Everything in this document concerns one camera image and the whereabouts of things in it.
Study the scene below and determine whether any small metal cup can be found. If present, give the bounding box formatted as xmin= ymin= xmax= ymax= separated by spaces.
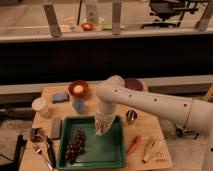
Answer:
xmin=126 ymin=110 xmax=137 ymax=125

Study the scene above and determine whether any dark metal clip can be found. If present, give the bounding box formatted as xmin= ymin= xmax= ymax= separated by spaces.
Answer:
xmin=30 ymin=128 xmax=44 ymax=142

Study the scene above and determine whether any blue sponge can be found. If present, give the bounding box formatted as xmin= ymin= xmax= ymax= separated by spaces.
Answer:
xmin=52 ymin=92 xmax=69 ymax=103

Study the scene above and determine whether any orange carrot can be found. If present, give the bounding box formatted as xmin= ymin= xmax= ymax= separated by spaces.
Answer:
xmin=127 ymin=135 xmax=141 ymax=154

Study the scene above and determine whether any dark grape bunch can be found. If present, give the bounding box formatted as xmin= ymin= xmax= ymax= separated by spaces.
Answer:
xmin=65 ymin=129 xmax=86 ymax=164

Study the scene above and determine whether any grey rectangular block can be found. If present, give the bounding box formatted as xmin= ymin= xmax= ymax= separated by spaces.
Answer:
xmin=51 ymin=118 xmax=62 ymax=140

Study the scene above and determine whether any red bowl with egg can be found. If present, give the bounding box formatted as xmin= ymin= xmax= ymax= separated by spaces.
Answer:
xmin=68 ymin=80 xmax=89 ymax=97

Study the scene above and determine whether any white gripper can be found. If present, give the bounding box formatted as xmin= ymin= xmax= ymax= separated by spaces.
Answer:
xmin=95 ymin=101 xmax=118 ymax=132

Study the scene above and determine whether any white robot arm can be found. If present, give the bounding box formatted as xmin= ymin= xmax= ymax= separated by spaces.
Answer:
xmin=95 ymin=75 xmax=213 ymax=171

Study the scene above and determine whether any purple round plate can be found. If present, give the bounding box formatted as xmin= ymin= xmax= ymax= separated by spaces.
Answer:
xmin=124 ymin=78 xmax=143 ymax=91

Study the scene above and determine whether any black office chair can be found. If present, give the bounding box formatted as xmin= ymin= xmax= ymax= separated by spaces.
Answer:
xmin=141 ymin=0 xmax=198 ymax=28

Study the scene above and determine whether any blue plastic cup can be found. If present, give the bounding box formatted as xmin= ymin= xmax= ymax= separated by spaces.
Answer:
xmin=72 ymin=98 xmax=85 ymax=113

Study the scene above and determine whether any white towel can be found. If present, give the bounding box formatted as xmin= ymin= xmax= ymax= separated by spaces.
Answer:
xmin=95 ymin=116 xmax=115 ymax=136

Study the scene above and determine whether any green plastic tray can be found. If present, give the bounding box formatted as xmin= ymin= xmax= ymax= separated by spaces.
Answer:
xmin=57 ymin=116 xmax=126 ymax=171

